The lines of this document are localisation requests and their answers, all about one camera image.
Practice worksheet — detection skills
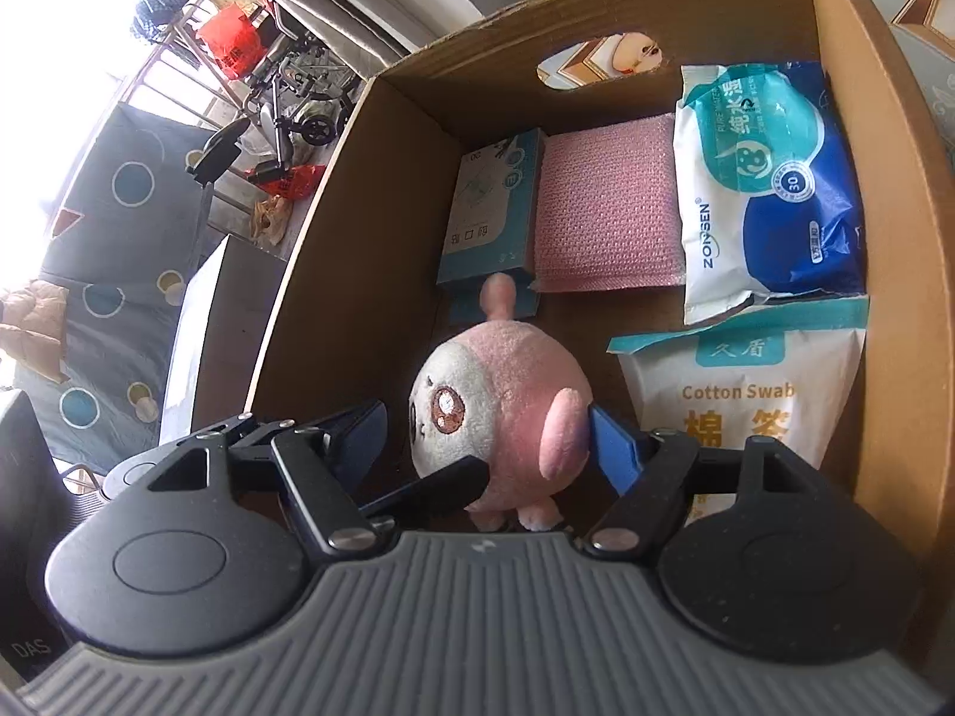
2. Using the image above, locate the black phone stand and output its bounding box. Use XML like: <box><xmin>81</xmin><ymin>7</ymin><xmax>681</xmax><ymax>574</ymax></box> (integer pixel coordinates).
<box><xmin>185</xmin><ymin>119</ymin><xmax>251</xmax><ymax>285</ymax></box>

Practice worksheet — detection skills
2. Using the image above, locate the pink mesh sponge pad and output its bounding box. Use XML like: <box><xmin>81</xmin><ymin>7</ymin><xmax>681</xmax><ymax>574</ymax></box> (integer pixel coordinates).
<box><xmin>531</xmin><ymin>113</ymin><xmax>688</xmax><ymax>295</ymax></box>

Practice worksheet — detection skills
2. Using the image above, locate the white cotton swab bag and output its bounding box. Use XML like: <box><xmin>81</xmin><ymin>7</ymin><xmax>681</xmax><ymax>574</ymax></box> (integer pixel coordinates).
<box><xmin>606</xmin><ymin>294</ymin><xmax>870</xmax><ymax>530</ymax></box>

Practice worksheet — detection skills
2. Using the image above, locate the light blue face mask box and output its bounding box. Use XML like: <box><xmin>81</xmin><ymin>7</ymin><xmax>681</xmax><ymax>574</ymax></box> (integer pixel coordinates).
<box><xmin>436</xmin><ymin>126</ymin><xmax>549</xmax><ymax>322</ymax></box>

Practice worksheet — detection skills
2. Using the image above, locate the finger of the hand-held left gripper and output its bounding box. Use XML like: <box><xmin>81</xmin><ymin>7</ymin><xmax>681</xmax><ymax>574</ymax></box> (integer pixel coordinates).
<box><xmin>358</xmin><ymin>455</ymin><xmax>491</xmax><ymax>534</ymax></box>

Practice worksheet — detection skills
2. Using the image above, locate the orange-brown jacket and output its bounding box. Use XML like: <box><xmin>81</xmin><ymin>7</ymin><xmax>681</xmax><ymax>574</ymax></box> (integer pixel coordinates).
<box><xmin>0</xmin><ymin>279</ymin><xmax>68</xmax><ymax>381</ymax></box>

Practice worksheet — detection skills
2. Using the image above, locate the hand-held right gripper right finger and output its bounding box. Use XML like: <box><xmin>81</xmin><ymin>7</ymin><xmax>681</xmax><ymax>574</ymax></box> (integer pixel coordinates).
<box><xmin>583</xmin><ymin>404</ymin><xmax>811</xmax><ymax>559</ymax></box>

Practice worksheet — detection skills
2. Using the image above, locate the folded wheelchair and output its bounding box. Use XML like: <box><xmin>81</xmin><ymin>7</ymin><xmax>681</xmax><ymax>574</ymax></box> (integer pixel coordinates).
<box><xmin>246</xmin><ymin>0</ymin><xmax>359</xmax><ymax>165</ymax></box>

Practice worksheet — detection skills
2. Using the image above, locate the small red plastic bag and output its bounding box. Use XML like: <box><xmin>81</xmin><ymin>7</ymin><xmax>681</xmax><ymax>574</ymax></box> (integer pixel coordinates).
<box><xmin>249</xmin><ymin>162</ymin><xmax>329</xmax><ymax>202</ymax></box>

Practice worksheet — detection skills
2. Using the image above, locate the pink plush toy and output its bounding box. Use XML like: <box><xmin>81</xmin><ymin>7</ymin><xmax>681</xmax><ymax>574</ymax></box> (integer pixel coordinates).
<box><xmin>406</xmin><ymin>272</ymin><xmax>594</xmax><ymax>534</ymax></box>

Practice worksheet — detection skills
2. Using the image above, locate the dark blanket with circles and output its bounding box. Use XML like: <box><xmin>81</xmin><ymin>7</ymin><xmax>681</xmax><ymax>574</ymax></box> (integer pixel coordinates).
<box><xmin>11</xmin><ymin>100</ymin><xmax>225</xmax><ymax>474</ymax></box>

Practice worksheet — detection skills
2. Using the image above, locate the large red plastic bag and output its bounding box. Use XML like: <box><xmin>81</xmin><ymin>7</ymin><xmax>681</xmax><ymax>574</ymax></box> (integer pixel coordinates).
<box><xmin>195</xmin><ymin>4</ymin><xmax>262</xmax><ymax>79</ymax></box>

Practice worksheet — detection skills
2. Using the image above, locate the tan plastic bag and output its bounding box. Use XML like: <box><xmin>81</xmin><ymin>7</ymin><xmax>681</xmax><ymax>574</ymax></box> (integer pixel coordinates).
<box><xmin>249</xmin><ymin>197</ymin><xmax>288</xmax><ymax>246</ymax></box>

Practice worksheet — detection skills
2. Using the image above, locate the brown cardboard box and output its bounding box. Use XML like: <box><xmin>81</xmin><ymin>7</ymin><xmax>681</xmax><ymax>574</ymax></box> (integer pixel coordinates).
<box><xmin>246</xmin><ymin>0</ymin><xmax>955</xmax><ymax>538</ymax></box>

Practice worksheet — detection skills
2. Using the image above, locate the white board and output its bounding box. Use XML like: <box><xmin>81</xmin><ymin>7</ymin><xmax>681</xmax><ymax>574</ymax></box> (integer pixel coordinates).
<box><xmin>158</xmin><ymin>233</ymin><xmax>295</xmax><ymax>452</ymax></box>

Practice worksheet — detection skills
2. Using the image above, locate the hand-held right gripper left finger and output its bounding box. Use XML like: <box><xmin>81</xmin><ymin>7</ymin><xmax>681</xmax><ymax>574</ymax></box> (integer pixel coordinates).
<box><xmin>145</xmin><ymin>399</ymin><xmax>396</xmax><ymax>557</ymax></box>

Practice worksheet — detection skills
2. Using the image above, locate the blue wet wipes pack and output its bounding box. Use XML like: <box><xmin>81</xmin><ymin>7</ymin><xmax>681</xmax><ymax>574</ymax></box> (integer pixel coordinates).
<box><xmin>671</xmin><ymin>60</ymin><xmax>867</xmax><ymax>328</ymax></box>

